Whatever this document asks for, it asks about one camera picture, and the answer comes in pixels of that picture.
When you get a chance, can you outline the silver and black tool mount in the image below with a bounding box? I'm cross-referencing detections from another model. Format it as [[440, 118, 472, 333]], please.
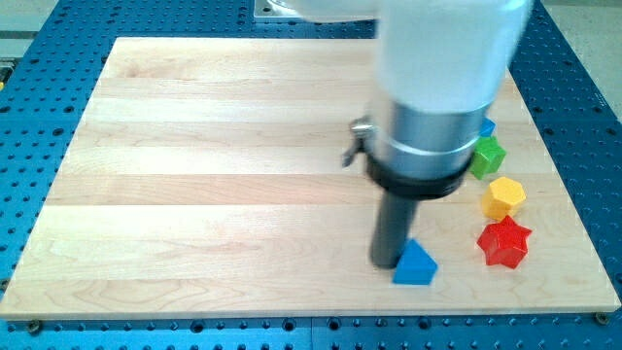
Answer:
[[341, 95, 488, 200]]

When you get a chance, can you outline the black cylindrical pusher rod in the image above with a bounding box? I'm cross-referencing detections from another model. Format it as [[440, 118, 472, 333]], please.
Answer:
[[369, 192, 419, 269]]

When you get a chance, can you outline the blue triangle block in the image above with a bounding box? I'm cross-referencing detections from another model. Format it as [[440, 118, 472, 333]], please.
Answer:
[[393, 239, 438, 286]]

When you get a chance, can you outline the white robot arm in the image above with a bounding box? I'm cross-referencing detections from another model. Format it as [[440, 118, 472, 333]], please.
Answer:
[[281, 0, 533, 268]]

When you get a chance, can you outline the red star block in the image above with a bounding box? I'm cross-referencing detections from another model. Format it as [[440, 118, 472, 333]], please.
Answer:
[[477, 216, 533, 269]]

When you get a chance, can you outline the green block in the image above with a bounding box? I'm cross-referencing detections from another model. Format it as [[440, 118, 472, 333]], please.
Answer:
[[470, 136, 506, 180]]

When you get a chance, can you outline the small blue block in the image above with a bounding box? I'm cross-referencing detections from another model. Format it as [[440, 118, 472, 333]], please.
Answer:
[[479, 118, 497, 137]]

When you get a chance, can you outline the yellow hexagon block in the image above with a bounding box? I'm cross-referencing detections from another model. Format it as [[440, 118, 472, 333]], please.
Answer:
[[481, 177, 527, 221]]

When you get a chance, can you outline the wooden board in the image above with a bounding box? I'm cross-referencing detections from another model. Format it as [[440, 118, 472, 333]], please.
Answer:
[[1, 38, 620, 320]]

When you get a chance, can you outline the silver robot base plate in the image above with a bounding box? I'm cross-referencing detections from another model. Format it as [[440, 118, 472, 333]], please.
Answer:
[[253, 0, 302, 21]]

